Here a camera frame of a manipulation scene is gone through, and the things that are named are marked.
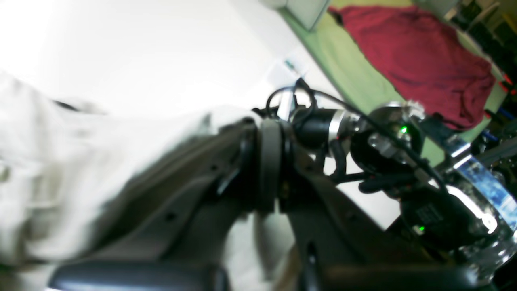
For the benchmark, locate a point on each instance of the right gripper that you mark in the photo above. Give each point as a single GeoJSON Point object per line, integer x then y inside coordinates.
{"type": "Point", "coordinates": [316, 128]}

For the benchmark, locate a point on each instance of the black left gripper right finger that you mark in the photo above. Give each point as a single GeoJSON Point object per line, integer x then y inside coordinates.
{"type": "Point", "coordinates": [339, 247]}

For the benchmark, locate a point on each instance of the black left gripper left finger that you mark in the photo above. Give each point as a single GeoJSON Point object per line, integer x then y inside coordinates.
{"type": "Point", "coordinates": [181, 223]}

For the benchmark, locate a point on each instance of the beige t-shirt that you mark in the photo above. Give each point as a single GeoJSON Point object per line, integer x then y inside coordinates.
{"type": "Point", "coordinates": [68, 169]}

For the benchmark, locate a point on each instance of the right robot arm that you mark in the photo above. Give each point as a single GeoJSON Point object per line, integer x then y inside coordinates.
{"type": "Point", "coordinates": [449, 200]}

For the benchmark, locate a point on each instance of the white plastic bin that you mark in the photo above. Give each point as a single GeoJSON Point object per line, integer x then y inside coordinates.
{"type": "Point", "coordinates": [307, 12]}

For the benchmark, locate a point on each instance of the red cloth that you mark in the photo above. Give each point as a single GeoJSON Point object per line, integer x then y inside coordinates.
{"type": "Point", "coordinates": [423, 59]}

